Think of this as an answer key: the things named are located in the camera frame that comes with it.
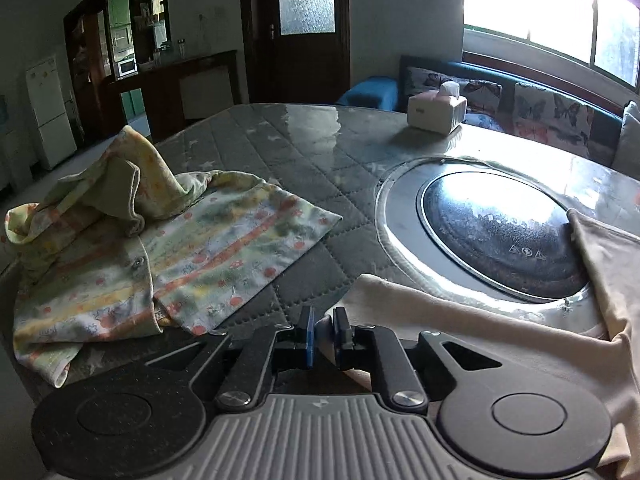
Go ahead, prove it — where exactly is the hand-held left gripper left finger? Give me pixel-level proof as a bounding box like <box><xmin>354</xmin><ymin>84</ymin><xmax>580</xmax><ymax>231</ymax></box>
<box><xmin>145</xmin><ymin>306</ymin><xmax>317</xmax><ymax>410</ymax></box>

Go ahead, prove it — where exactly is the dark wooden shelf cabinet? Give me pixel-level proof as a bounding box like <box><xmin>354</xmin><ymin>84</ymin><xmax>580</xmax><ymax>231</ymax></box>
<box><xmin>63</xmin><ymin>0</ymin><xmax>174</xmax><ymax>133</ymax></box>

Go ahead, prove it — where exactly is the beige cloth garment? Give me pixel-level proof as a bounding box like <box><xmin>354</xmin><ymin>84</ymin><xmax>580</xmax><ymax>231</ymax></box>
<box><xmin>320</xmin><ymin>208</ymin><xmax>640</xmax><ymax>480</ymax></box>

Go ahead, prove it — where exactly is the blue footstool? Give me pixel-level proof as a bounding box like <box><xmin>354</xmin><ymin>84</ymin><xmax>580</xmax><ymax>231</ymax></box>
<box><xmin>337</xmin><ymin>76</ymin><xmax>399</xmax><ymax>112</ymax></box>

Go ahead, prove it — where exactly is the dark wooden counter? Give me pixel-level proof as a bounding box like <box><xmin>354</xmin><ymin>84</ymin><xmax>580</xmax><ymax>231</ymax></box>
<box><xmin>106</xmin><ymin>50</ymin><xmax>242</xmax><ymax>134</ymax></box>

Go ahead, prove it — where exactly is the blue sofa bench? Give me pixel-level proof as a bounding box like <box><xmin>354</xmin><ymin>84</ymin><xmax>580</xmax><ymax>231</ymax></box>
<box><xmin>337</xmin><ymin>55</ymin><xmax>640</xmax><ymax>171</ymax></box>

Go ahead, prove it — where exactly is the dark wooden door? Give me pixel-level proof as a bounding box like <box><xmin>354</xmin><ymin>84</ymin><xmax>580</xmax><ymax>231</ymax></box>
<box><xmin>239</xmin><ymin>0</ymin><xmax>351</xmax><ymax>107</ymax></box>

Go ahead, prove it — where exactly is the butterfly print cushion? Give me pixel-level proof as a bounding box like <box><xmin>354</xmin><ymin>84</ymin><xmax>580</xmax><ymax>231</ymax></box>
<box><xmin>512</xmin><ymin>82</ymin><xmax>597</xmax><ymax>155</ymax></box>
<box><xmin>405</xmin><ymin>67</ymin><xmax>503</xmax><ymax>117</ymax></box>

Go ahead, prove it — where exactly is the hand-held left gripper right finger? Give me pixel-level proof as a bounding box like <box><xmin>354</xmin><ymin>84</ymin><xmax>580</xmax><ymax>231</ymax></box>
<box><xmin>333</xmin><ymin>306</ymin><xmax>503</xmax><ymax>410</ymax></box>

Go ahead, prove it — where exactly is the white tissue box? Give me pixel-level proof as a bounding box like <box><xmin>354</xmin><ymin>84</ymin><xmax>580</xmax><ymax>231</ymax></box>
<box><xmin>407</xmin><ymin>81</ymin><xmax>468</xmax><ymax>136</ymax></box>

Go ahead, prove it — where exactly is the white refrigerator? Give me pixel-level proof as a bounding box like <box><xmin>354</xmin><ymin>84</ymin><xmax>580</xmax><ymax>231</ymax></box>
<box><xmin>26</xmin><ymin>56</ymin><xmax>79</xmax><ymax>171</ymax></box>

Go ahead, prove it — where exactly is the floral printed garment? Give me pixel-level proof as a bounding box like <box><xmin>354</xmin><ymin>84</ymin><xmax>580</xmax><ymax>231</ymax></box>
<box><xmin>4</xmin><ymin>125</ymin><xmax>344</xmax><ymax>390</ymax></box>

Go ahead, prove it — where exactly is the round black induction cooktop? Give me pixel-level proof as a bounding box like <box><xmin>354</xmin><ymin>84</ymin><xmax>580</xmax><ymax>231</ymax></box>
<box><xmin>417</xmin><ymin>171</ymin><xmax>591</xmax><ymax>305</ymax></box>

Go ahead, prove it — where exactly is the grey pillow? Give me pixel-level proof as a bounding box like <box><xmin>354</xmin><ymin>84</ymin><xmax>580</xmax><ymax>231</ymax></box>
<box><xmin>612</xmin><ymin>101</ymin><xmax>640</xmax><ymax>182</ymax></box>

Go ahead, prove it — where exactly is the large window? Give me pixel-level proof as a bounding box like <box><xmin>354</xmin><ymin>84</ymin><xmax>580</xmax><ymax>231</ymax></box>
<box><xmin>462</xmin><ymin>0</ymin><xmax>640</xmax><ymax>87</ymax></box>

